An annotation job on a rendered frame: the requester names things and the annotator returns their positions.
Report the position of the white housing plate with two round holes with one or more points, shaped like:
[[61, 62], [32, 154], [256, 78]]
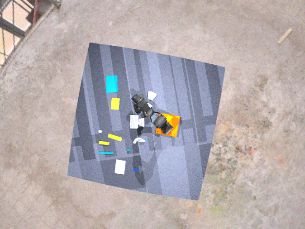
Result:
[[152, 96]]

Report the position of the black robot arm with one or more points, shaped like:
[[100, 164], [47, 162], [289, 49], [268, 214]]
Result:
[[160, 122]]

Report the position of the cyan rectangular block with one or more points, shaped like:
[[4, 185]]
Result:
[[111, 84]]

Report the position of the white curved plate with holes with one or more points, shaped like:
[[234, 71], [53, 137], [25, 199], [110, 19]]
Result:
[[141, 122]]

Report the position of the white rectangular plate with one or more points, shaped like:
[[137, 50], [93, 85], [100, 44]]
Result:
[[120, 167]]

